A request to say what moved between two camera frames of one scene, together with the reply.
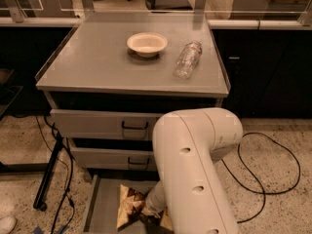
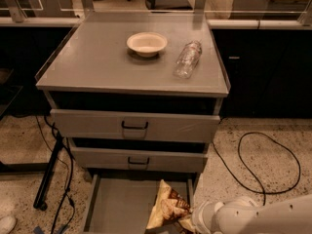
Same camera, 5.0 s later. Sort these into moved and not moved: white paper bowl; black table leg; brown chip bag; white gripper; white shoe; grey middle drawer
Moved: white gripper; brown chip bag
Not moved: white shoe; grey middle drawer; white paper bowl; black table leg
